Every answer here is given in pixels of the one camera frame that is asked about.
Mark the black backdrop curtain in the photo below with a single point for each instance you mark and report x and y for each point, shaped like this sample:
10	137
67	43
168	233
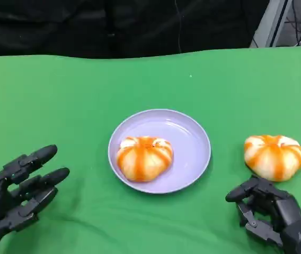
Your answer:
87	26

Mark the lilac plate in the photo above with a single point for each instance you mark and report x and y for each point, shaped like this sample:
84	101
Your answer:
190	148

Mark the orange and white bread roll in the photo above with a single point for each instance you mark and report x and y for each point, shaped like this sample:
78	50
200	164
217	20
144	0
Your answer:
273	158
145	158

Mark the green table cloth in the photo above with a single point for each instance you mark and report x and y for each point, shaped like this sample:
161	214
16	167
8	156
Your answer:
60	105

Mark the grey metal frame post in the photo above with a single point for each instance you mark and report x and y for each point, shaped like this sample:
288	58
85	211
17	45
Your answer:
269	26

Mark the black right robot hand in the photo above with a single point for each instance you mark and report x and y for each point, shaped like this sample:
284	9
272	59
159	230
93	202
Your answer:
283	205

